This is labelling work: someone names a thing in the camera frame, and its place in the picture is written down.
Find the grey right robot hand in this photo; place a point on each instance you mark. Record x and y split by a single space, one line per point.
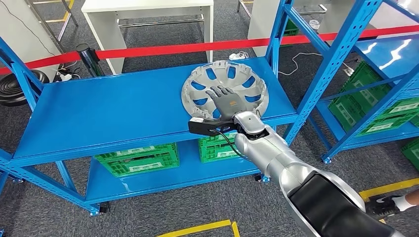
230 104

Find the silver plastic wheel hubcap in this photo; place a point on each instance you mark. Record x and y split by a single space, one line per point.
240 71

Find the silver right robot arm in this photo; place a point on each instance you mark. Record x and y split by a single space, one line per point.
294 170

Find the blue metal shelf rack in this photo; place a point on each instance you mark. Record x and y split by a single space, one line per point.
114 111
392 55

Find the white power strip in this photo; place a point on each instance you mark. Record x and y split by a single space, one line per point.
238 56
65 77

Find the red barrier belt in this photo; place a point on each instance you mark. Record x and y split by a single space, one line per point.
196 46

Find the white table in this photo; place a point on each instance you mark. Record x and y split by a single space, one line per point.
340 16
147 5
262 26

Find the yellow floor tape square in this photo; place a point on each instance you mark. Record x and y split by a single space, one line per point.
392 187
203 227

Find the person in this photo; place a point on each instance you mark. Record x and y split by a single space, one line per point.
383 204

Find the black round stool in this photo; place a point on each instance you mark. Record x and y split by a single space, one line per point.
16 88

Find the white cabinet panel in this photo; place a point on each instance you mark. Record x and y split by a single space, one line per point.
23 32

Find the black barrier post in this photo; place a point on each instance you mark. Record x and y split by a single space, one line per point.
88 59

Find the steel table frame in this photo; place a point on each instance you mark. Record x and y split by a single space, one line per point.
46 26

